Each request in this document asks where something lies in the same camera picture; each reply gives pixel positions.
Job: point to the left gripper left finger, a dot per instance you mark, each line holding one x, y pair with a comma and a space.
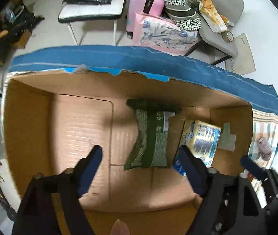
72, 185

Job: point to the left hand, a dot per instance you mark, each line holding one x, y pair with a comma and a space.
120, 228

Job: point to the white chair black frame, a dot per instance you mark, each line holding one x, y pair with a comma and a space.
74, 12

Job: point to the grey chair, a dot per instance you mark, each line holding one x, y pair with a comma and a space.
230, 11

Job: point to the cardboard box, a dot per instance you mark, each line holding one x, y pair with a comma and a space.
53, 119

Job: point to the patterned bucket hat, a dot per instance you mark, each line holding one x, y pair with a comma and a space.
184, 13

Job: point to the pink suitcase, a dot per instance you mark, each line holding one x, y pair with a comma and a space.
151, 7

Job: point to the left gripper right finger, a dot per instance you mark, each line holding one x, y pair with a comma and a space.
209, 188

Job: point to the tape roll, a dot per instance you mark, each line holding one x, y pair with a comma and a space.
228, 36

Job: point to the yellow white snack bag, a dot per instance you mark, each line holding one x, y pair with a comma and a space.
212, 17

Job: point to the plaid blanket blue border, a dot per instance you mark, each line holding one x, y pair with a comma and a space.
151, 63

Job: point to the beige board on floor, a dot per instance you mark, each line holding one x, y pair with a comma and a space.
243, 63

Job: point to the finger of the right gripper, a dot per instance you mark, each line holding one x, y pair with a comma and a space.
253, 168

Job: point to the lilac soft cloth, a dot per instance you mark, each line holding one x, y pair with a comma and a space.
264, 149

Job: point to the green patterned packet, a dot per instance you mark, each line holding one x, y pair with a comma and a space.
150, 147

